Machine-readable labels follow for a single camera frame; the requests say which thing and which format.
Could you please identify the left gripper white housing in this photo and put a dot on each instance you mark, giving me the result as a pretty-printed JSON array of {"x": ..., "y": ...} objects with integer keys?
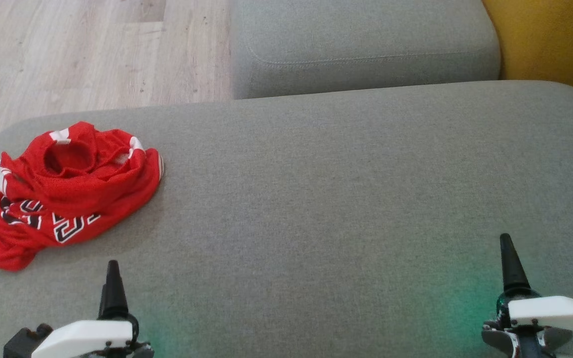
[{"x": 87, "y": 338}]

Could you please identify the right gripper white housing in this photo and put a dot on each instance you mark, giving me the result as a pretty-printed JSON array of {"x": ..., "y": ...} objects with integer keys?
[{"x": 550, "y": 313}]

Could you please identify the red basketball jersey white trim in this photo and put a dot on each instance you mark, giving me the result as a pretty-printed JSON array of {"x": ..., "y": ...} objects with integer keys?
[{"x": 67, "y": 189}]

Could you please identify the large grey sofa seat cushion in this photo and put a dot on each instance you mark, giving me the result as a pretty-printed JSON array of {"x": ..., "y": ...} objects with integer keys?
[{"x": 316, "y": 199}]

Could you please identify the mustard yellow upholstered furniture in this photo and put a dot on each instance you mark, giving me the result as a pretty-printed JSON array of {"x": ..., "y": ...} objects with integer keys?
[{"x": 555, "y": 40}]

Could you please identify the small grey sofa cushion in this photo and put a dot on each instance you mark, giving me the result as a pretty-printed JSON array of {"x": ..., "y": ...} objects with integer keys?
[{"x": 366, "y": 40}]

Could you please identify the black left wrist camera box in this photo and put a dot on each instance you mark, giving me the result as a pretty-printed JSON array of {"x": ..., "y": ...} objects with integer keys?
[{"x": 20, "y": 345}]

